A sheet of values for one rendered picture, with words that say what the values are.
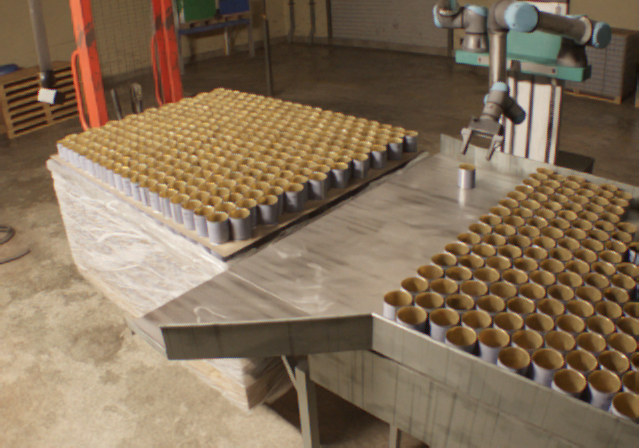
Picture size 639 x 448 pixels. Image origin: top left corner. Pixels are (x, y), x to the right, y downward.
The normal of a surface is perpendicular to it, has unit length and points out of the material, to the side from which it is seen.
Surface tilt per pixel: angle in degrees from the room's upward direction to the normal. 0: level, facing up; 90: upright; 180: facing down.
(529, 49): 90
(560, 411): 90
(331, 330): 90
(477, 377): 90
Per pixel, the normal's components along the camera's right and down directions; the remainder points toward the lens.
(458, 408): -0.67, 0.36
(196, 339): 0.04, 0.44
